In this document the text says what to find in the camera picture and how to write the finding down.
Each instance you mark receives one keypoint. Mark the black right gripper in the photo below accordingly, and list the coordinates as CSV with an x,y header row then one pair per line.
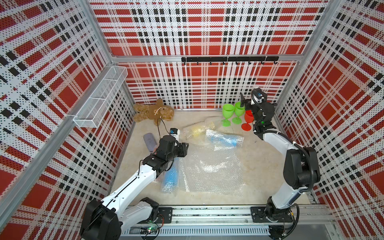
x,y
243,101

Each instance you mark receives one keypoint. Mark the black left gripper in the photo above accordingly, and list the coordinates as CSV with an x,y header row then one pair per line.
x,y
183,150

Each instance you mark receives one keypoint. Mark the red glass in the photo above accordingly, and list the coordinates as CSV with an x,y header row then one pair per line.
x,y
249,118

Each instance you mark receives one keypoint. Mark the green wine glass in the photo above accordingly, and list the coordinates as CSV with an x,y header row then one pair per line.
x,y
239,111
227,111

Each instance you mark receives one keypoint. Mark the light blue glass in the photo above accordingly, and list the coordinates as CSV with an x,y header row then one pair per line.
x,y
223,141

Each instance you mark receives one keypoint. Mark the bubble wrap sheet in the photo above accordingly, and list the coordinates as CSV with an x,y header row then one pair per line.
x,y
213,170

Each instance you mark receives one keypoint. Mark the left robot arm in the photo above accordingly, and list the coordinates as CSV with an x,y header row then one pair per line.
x,y
108,218

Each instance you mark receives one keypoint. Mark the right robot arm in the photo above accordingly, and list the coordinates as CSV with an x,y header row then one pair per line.
x,y
301,167

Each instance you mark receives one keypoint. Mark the yellow glass in bubble wrap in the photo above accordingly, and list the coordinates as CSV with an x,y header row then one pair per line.
x,y
200,128

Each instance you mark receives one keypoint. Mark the purple glass in bubble wrap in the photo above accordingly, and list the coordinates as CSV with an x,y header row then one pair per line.
x,y
150,142

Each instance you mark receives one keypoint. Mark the blue glass in bubble wrap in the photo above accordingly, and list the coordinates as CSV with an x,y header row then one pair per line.
x,y
171,178

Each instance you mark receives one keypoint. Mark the brown teddy bear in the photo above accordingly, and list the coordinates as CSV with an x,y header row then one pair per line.
x,y
156,112

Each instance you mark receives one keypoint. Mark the green circuit board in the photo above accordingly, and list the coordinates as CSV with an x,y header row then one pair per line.
x,y
149,230

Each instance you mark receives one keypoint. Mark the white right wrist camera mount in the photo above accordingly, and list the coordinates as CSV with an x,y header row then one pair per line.
x,y
258,96

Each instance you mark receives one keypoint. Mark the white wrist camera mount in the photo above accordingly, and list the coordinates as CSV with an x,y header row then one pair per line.
x,y
175,133
258,96

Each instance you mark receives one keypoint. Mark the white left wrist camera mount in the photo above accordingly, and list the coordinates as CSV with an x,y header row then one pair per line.
x,y
175,133

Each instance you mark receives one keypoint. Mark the black hook rail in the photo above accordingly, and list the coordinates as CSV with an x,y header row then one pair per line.
x,y
248,59

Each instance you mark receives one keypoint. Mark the white wire mesh basket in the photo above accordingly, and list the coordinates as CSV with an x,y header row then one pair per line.
x,y
96,106

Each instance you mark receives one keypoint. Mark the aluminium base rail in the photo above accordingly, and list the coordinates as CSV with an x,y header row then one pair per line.
x,y
308,222

